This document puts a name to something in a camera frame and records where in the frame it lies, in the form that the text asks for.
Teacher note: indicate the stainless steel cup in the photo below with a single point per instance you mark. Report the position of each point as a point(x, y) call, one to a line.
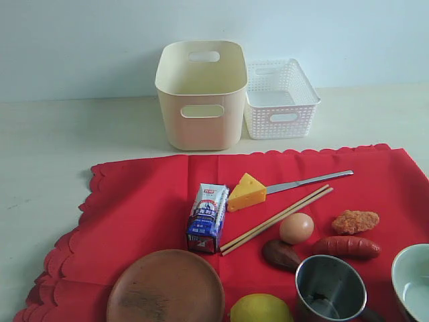
point(329, 289)

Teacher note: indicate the cream plastic storage bin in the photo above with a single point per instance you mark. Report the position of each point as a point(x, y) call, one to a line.
point(201, 88)

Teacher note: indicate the fried chicken nugget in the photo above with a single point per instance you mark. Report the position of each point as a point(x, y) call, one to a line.
point(352, 222)

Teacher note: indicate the silver table knife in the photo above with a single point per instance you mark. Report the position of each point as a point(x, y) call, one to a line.
point(291, 185)

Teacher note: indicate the red scalloped cloth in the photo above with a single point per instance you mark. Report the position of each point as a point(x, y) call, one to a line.
point(140, 206)

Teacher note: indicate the brown egg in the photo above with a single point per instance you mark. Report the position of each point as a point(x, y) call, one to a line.
point(296, 228)

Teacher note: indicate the yellow cheese wedge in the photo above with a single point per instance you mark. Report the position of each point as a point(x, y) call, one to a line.
point(247, 193)

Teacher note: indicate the red sausage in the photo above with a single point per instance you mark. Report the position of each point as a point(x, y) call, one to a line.
point(347, 246)

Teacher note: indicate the brown wooden plate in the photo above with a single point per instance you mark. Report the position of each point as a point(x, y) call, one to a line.
point(167, 285)

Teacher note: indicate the dark brown chicken drumstick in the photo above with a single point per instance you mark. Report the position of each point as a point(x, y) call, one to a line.
point(281, 255)

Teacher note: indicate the white perforated plastic basket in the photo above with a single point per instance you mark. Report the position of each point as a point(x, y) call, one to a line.
point(281, 102)

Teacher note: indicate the yellow lemon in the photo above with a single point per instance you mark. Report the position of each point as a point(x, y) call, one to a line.
point(260, 307)

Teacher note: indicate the pale green ceramic bowl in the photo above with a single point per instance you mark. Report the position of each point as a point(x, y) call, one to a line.
point(409, 277)

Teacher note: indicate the lower wooden chopstick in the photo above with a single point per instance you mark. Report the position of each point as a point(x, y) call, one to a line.
point(281, 219)

